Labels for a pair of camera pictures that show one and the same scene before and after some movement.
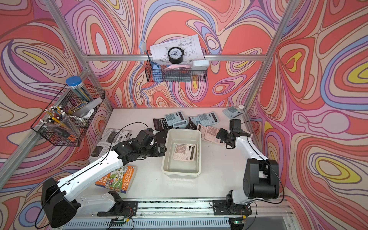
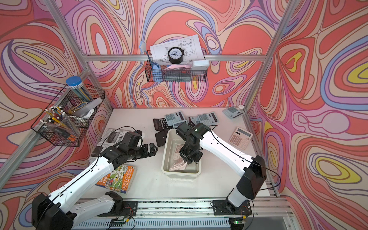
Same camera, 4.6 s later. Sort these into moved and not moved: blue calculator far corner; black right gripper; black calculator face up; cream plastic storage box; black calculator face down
Moved: black right gripper
Not moved: blue calculator far corner; black calculator face down; black calculator face up; cream plastic storage box
